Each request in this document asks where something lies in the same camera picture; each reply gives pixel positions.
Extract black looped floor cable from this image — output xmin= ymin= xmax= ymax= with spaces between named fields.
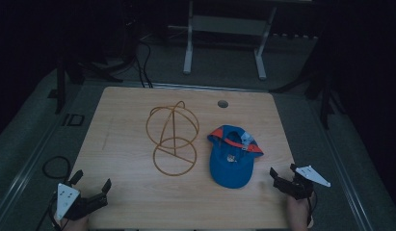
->
xmin=41 ymin=155 xmax=72 ymax=181

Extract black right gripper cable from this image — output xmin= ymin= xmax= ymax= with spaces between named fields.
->
xmin=305 ymin=190 xmax=319 ymax=226

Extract gold wire hat stand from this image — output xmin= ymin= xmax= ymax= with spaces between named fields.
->
xmin=145 ymin=100 xmax=200 ymax=177

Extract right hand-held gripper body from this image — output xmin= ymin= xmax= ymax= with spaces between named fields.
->
xmin=272 ymin=165 xmax=331 ymax=201

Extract black hanging cables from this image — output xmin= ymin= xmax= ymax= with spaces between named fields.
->
xmin=133 ymin=39 xmax=154 ymax=89

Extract white metal table frame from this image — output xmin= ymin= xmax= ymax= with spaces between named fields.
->
xmin=168 ymin=0 xmax=315 ymax=81

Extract person's left hand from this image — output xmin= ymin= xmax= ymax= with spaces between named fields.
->
xmin=53 ymin=215 xmax=91 ymax=231

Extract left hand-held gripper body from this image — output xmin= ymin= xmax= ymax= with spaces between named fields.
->
xmin=55 ymin=182 xmax=109 ymax=221

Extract person's right hand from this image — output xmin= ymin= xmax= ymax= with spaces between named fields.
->
xmin=285 ymin=192 xmax=316 ymax=231

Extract blue baseball cap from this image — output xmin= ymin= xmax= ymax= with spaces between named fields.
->
xmin=206 ymin=124 xmax=265 ymax=190

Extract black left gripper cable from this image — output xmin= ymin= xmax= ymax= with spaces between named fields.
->
xmin=35 ymin=192 xmax=64 ymax=231

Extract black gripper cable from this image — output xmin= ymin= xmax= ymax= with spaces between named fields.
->
xmin=305 ymin=190 xmax=319 ymax=226
xmin=35 ymin=192 xmax=64 ymax=231

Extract black tripod stand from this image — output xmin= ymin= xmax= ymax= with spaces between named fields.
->
xmin=53 ymin=52 xmax=123 ymax=116
xmin=269 ymin=61 xmax=346 ymax=131

